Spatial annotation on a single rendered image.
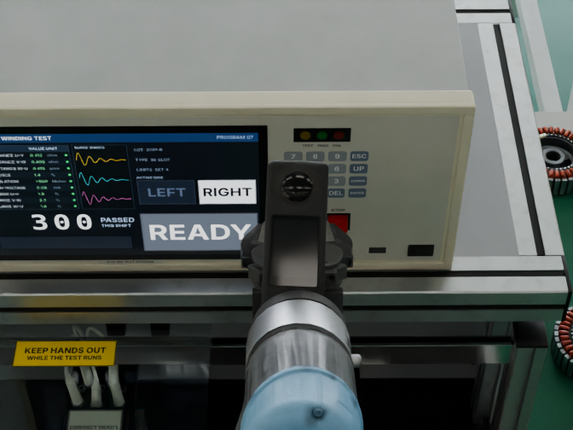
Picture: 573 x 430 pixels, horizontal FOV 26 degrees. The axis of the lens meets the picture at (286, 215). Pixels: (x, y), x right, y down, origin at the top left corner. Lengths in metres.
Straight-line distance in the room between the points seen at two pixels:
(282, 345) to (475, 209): 0.44
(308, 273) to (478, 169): 0.39
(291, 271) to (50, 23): 0.35
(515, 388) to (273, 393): 0.52
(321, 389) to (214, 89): 0.35
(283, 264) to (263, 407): 0.17
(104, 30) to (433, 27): 0.29
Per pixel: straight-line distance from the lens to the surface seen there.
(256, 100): 1.02
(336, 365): 0.82
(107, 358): 1.17
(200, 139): 1.04
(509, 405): 1.29
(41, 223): 1.13
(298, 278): 0.92
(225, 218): 1.11
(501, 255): 1.19
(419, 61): 1.07
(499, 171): 1.27
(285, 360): 0.81
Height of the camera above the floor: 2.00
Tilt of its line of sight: 47 degrees down
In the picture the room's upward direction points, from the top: straight up
